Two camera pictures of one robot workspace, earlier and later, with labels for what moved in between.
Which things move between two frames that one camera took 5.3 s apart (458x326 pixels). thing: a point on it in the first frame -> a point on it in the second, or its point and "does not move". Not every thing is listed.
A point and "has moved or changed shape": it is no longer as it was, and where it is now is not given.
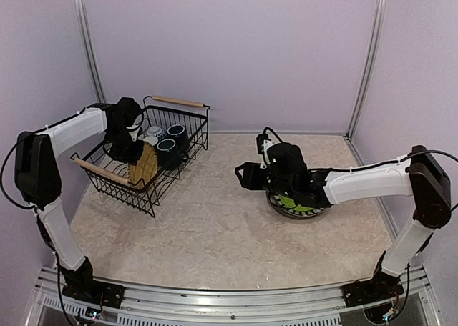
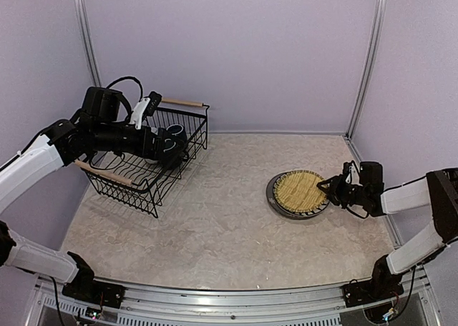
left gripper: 131,158 -> 147,151
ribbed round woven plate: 141,175 has moved or changed shape
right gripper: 250,180 -> 334,191
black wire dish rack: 174,132 does not move
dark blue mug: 177,133 does not move
